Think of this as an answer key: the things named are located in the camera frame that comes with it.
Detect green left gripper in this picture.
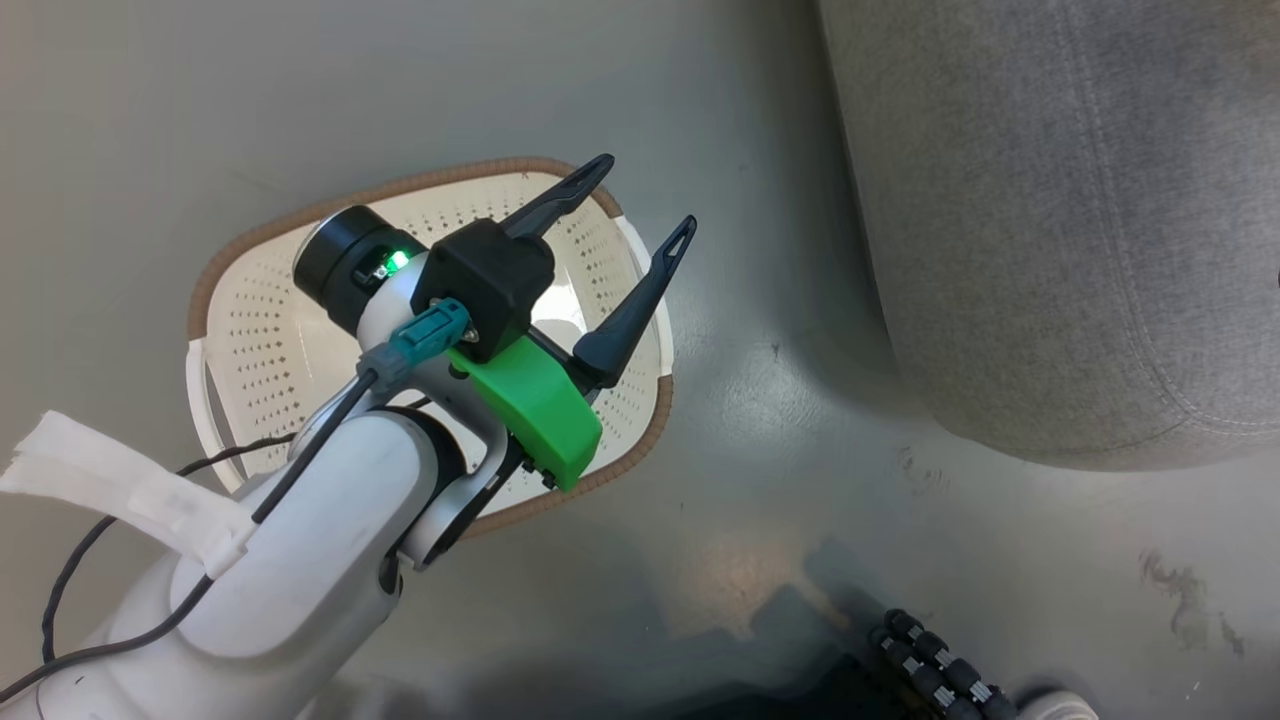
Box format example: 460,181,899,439
446,153,699,494

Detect white laundry basket brown rim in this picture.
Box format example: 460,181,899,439
186,155,675,542

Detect grey fabric sofa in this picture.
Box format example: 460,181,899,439
814,0,1280,473

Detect white tape strip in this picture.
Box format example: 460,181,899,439
0,409,258,581

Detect black segmented base wheel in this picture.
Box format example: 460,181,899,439
868,607,1020,720

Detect teal cable connector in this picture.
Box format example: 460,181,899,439
358,296,472,397

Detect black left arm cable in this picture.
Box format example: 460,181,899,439
0,368,383,703

